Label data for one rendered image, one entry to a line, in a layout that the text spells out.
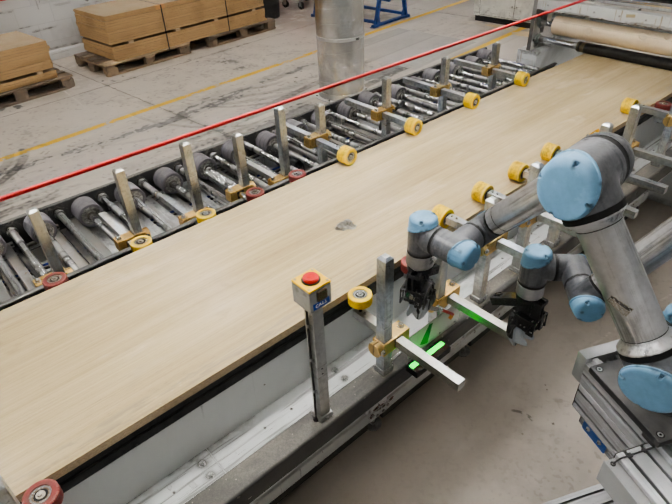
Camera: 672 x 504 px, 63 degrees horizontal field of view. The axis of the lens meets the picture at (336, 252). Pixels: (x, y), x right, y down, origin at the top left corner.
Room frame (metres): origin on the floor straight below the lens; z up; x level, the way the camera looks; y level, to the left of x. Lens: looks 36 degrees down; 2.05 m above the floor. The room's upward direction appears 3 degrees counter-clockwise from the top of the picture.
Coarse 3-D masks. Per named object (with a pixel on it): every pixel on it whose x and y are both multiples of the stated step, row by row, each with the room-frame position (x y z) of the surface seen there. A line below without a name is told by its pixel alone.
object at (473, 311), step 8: (448, 296) 1.36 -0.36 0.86; (456, 296) 1.36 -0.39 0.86; (456, 304) 1.33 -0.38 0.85; (464, 304) 1.31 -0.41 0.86; (472, 304) 1.31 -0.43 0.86; (464, 312) 1.30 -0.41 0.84; (472, 312) 1.28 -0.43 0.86; (480, 312) 1.27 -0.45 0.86; (480, 320) 1.26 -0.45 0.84; (488, 320) 1.24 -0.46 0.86; (496, 320) 1.23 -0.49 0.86; (496, 328) 1.21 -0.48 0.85; (504, 328) 1.20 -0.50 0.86; (504, 336) 1.19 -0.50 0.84
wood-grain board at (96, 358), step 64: (576, 64) 3.50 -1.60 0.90; (448, 128) 2.60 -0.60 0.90; (512, 128) 2.57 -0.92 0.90; (576, 128) 2.53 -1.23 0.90; (320, 192) 2.01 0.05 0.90; (384, 192) 1.99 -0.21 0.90; (448, 192) 1.96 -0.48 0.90; (512, 192) 1.95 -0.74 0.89; (128, 256) 1.62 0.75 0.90; (192, 256) 1.60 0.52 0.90; (256, 256) 1.58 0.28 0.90; (320, 256) 1.56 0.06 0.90; (0, 320) 1.30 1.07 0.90; (64, 320) 1.29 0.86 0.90; (128, 320) 1.27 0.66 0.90; (192, 320) 1.26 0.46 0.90; (256, 320) 1.24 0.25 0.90; (0, 384) 1.03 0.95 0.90; (64, 384) 1.02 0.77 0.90; (128, 384) 1.01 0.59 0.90; (192, 384) 1.00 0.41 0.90; (0, 448) 0.83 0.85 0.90; (64, 448) 0.82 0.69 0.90
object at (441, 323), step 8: (456, 312) 1.40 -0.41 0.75; (432, 320) 1.31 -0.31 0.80; (440, 320) 1.34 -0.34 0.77; (448, 320) 1.37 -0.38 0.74; (456, 320) 1.40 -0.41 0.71; (424, 328) 1.29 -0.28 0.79; (432, 328) 1.31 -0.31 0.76; (440, 328) 1.34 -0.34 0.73; (416, 336) 1.26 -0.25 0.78; (432, 336) 1.32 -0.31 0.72; (416, 344) 1.26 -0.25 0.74; (424, 344) 1.29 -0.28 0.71
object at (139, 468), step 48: (288, 336) 1.21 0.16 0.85; (336, 336) 1.34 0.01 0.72; (480, 336) 1.98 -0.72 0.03; (240, 384) 1.09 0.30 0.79; (288, 384) 1.20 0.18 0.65; (144, 432) 0.90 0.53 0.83; (192, 432) 0.98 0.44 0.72; (96, 480) 0.81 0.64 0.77; (144, 480) 0.87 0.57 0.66; (288, 480) 1.16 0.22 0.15
